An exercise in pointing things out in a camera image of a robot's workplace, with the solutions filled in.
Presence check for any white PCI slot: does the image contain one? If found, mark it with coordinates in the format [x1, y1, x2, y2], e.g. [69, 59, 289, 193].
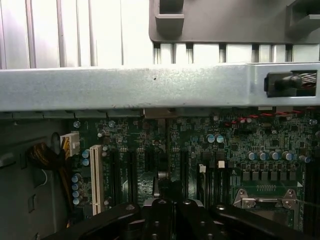
[89, 144, 104, 216]

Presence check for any CPU socket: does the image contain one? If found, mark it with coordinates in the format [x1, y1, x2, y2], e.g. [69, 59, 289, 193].
[232, 187, 306, 233]

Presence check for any green motherboard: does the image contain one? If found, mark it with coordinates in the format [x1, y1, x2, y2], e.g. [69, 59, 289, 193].
[67, 107, 320, 233]

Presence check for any thin metal locking lever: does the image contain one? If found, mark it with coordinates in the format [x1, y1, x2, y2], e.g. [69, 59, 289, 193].
[277, 198, 320, 207]

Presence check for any white power connector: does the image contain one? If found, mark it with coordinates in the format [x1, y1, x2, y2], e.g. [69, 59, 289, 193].
[59, 132, 80, 158]

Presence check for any open black PC case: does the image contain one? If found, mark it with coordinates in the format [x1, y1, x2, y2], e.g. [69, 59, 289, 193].
[0, 61, 320, 240]

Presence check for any grey parts rack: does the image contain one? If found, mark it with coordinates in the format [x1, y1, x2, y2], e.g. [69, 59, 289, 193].
[148, 0, 320, 46]

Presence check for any thin red black wire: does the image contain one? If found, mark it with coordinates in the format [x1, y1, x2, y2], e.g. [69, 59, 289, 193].
[224, 106, 320, 126]

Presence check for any yellow black wire bundle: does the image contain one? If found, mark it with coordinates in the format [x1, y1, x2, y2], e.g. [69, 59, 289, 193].
[26, 141, 76, 227]

